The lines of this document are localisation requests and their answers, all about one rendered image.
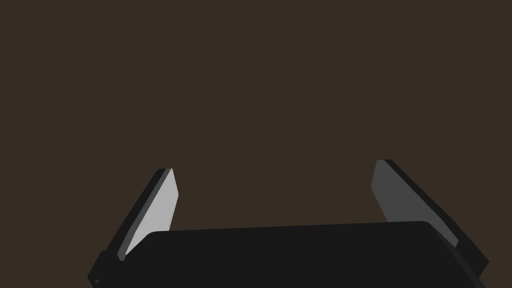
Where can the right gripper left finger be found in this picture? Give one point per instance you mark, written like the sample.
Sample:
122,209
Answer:
154,214

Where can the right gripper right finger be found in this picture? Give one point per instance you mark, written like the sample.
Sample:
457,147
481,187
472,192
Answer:
404,198

